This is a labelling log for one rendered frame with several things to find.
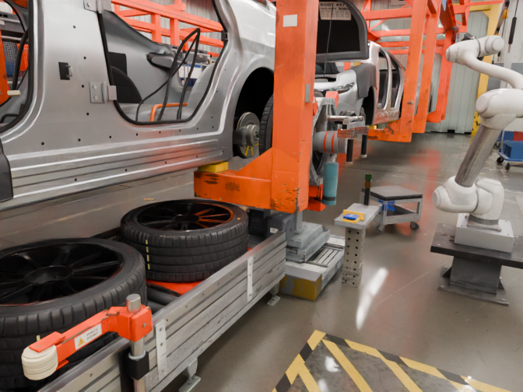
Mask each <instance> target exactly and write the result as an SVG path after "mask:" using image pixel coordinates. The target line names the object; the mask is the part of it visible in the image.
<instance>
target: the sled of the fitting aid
mask: <svg viewBox="0 0 523 392"><path fill-rule="evenodd" d="M329 234H330V229H322V231H321V232H320V233H319V234H318V235H317V236H316V237H315V238H313V239H312V240H311V241H310V242H309V243H307V244H306V245H305V246H304V247H302V248H298V247H291V246H287V245H286V257H285V259H288V260H291V261H298V262H301V263H305V262H306V261H307V260H308V259H309V258H310V257H311V256H312V255H313V254H314V253H315V252H316V251H317V250H319V249H320V248H321V247H322V246H323V245H324V244H325V243H326V242H327V241H328V240H329Z"/></svg>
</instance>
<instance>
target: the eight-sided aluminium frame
mask: <svg viewBox="0 0 523 392"><path fill-rule="evenodd" d="M316 100H317V103H318V110H317V113H316V115H315V116H313V118H312V132H311V161H310V176H309V185H311V186H319V184H323V174H324V166H325V165H324V163H325V162H329V160H330V157H331V161H330V162H335V159H336V158H337V154H334V153H327V155H326V157H325V161H324V163H323V166H322V168H321V172H320V173H319V174H318V175H317V174H316V172H315V169H314V166H313V163H312V150H313V135H314V126H315V124H316V121H317V119H318V115H319V114H320V111H321V108H322V106H323V105H326V104H331V109H332V111H331V114H332V115H333V116H338V113H337V110H336V106H335V100H334V98H324V97H316ZM328 123H329V131H333V128H334V129H335V131H338V129H339V124H334V121H328Z"/></svg>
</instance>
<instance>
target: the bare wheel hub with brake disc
mask: <svg viewBox="0 0 523 392"><path fill-rule="evenodd" d="M241 128H246V129H247V134H246V135H245V136H244V139H246V140H247V144H246V146H245V147H241V146H240V145H236V146H237V151H238V152H239V153H240V155H241V156H242V157H244V158H251V157H252V156H251V147H252V152H253V155H254V154H255V153H256V152H257V151H258V145H255V143H258V140H257V141H255V140H254V133H255V132H256V131H257V132H258V133H259V131H260V130H259V128H260V122H259V119H258V117H257V116H256V115H255V114H253V113H245V114H243V115H242V116H241V117H240V119H239V121H238V123H237V128H236V131H239V130H240V129H241ZM247 146H249V147H248V151H247V155H245V153H246V149H247Z"/></svg>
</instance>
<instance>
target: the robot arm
mask: <svg viewBox="0 0 523 392"><path fill-rule="evenodd" d="M463 40H465V41H463ZM461 41H462V42H459V43H456V44H453V45H451V46H450V47H449V48H448V49H447V50H446V59H447V60H448V61H449V62H452V63H457V64H460V65H466V66H468V67H469V68H470V69H472V70H474V71H477V72H480V73H483V74H485V75H489V76H492V77H494V78H496V79H500V80H502V81H505V82H507V83H509V84H510V85H511V86H512V88H513V89H494V90H490V91H488V92H486V93H483V94H482V95H481V96H480V97H479V98H478V100H477V101H476V112H477V114H478V115H479V116H480V121H481V124H480V126H479V129H478V131H477V132H476V135H475V137H474V139H473V140H472V144H471V145H470V147H469V150H468V151H467V153H466V155H465V158H464V160H463V162H462V164H461V166H460V168H459V170H458V172H457V174H456V176H454V177H451V178H449V179H448V181H447V182H446V183H444V184H443V186H439V187H438V188H436V189H435V190H434V192H433V193H432V202H433V205H434V206H435V207H436V208H438V209H440V210H441V211H444V212H451V213H470V214H469V215H466V216H465V218H466V222H467V223H466V226H467V227H475V228H480V229H488V230H493V231H497V232H501V231H502V229H501V228H500V226H499V223H498V222H499V218H500V213H501V211H502V208H503V203H504V188H503V186H502V185H501V183H500V182H499V181H497V180H491V179H482V180H479V181H478V182H477V183H476V185H475V184H474V183H475V181H476V178H477V177H478V175H479V172H480V171H481V169H482V168H483V165H484V163H485V162H486V159H487V157H488V156H489V154H490V152H491V150H492V148H493V146H494V144H495V142H496V141H497V139H498V137H499V135H500V133H501V131H502V129H503V128H505V127H507V126H508V125H509V124H510V123H511V122H512V121H513V120H514V119H515V118H523V75H521V74H519V73H517V72H515V71H512V70H510V69H507V68H502V67H500V66H496V65H491V64H488V63H486V62H482V60H483V58H484V56H490V55H492V54H497V53H499V52H500V51H501V50H502V49H503V48H504V39H503V38H502V37H500V36H496V35H494V36H487V37H483V38H479V39H476V36H473V35H471V34H470V33H466V34H464V38H463V39H462V40H461Z"/></svg>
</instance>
